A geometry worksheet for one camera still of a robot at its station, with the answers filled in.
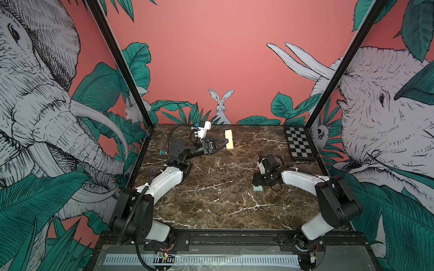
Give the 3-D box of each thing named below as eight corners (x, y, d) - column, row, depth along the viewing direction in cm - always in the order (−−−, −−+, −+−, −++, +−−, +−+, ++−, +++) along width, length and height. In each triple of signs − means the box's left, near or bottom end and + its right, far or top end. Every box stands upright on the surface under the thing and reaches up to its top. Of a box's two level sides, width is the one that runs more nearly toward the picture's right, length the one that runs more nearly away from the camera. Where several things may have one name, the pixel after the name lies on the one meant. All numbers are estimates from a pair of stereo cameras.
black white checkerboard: (292, 161, 105) (294, 158, 102) (282, 129, 123) (283, 126, 120) (316, 161, 105) (318, 158, 102) (302, 129, 123) (304, 126, 120)
